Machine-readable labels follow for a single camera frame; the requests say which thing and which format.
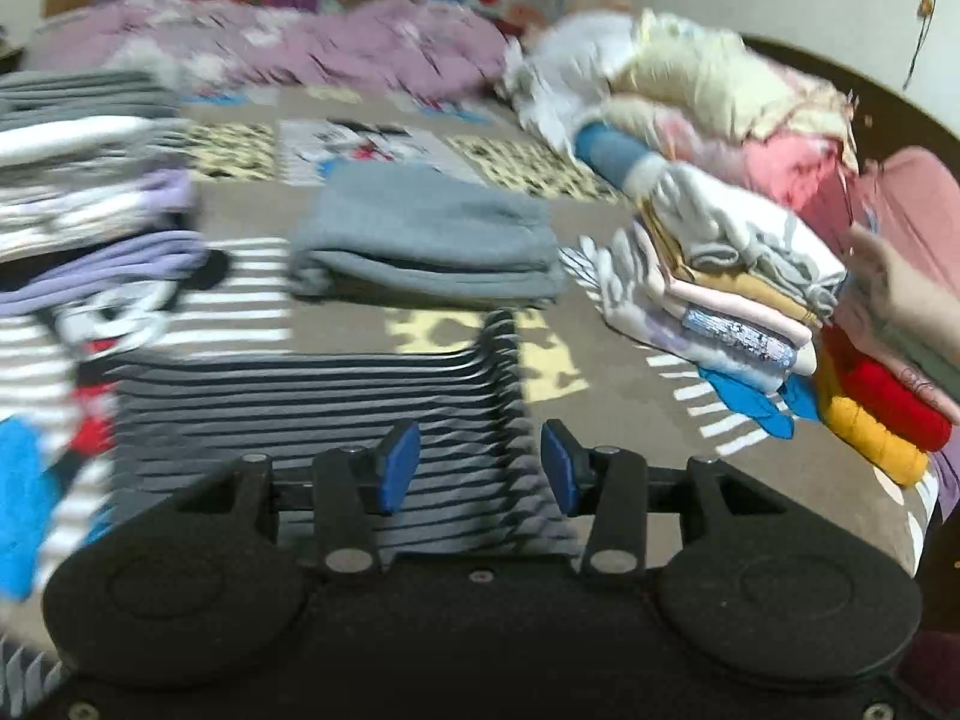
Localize bare right hand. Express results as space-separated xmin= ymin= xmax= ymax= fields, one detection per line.
xmin=846 ymin=224 xmax=958 ymax=364

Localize Mickey Mouse brown blanket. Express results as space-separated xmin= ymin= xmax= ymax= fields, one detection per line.
xmin=0 ymin=81 xmax=932 ymax=646

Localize red yellow folded clothes stack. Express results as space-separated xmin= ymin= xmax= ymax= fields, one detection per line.
xmin=802 ymin=146 xmax=958 ymax=483

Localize left stack folded clothes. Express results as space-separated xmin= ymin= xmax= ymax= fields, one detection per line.
xmin=2 ymin=70 xmax=208 ymax=319

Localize purple floral duvet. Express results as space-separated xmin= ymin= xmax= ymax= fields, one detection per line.
xmin=23 ymin=0 xmax=508 ymax=99

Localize grey folded garment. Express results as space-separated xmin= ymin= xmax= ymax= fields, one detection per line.
xmin=288 ymin=161 xmax=565 ymax=305

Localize pile of unfolded clothes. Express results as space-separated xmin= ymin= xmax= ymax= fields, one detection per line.
xmin=500 ymin=7 xmax=859 ymax=205

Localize black white striped shirt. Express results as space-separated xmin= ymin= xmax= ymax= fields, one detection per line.
xmin=0 ymin=305 xmax=583 ymax=714

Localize right stack folded clothes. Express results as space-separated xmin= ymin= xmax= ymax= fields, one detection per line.
xmin=581 ymin=154 xmax=846 ymax=394

